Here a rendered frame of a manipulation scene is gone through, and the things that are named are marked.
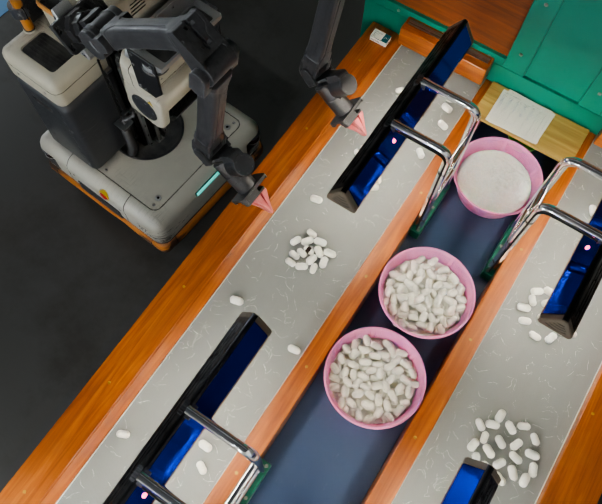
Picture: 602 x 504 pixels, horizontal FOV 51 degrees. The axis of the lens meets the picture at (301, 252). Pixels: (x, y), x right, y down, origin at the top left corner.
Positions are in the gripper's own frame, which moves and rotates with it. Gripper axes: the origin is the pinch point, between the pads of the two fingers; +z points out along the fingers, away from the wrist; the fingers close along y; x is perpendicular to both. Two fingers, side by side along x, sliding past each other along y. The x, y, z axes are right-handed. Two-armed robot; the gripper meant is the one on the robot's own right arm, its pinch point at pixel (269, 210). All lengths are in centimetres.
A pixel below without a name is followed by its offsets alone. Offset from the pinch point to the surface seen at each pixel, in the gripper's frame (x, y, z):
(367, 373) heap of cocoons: -21, -20, 42
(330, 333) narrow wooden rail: -13.6, -17.3, 29.8
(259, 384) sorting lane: -6.5, -38.6, 25.2
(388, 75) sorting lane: 9, 66, 8
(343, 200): -29.4, 3.4, 0.5
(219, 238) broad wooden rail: 13.1, -11.7, -1.1
